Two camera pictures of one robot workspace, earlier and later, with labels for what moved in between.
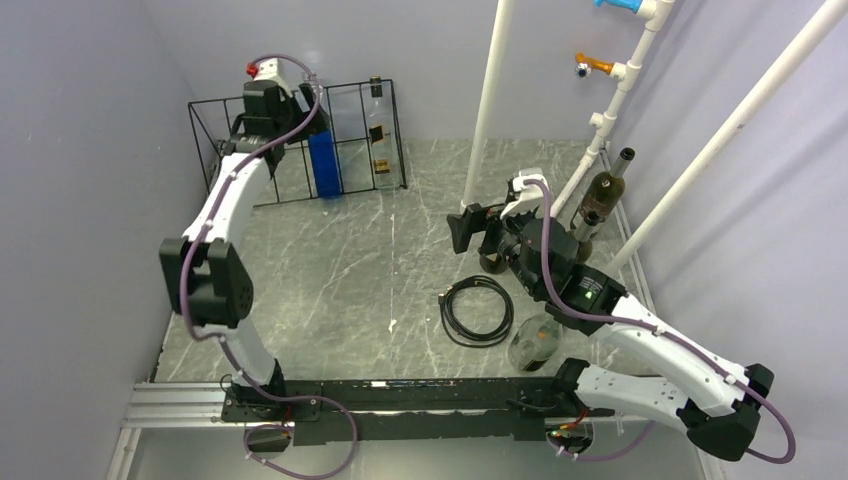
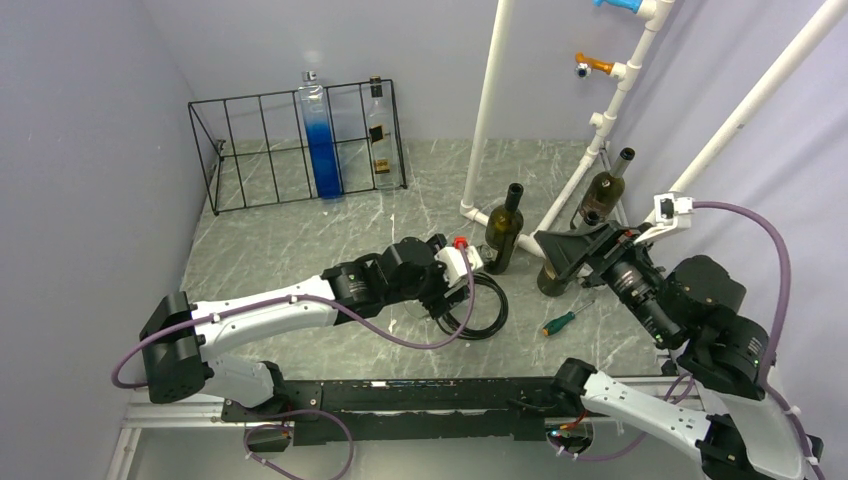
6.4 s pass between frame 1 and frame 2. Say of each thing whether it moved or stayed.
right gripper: moved
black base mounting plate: stayed
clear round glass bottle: moved
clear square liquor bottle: stayed
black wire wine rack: stayed
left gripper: moved
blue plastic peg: stayed
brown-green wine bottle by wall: stayed
